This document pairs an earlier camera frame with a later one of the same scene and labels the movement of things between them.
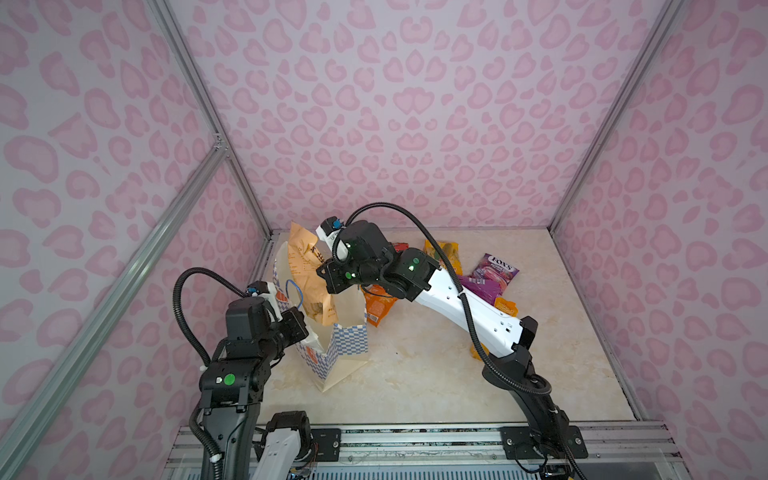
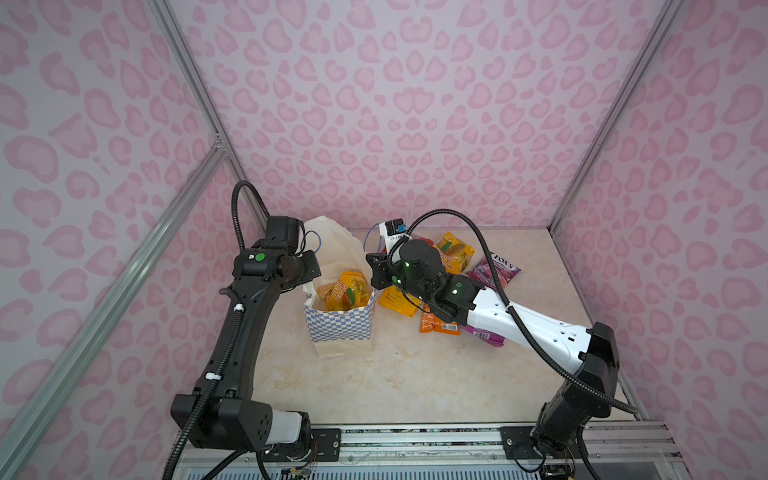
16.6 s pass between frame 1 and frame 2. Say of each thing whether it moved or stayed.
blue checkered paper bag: moved
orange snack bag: moved
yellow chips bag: moved
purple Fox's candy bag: stayed
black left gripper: moved
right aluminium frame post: stayed
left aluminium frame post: stayed
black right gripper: moved
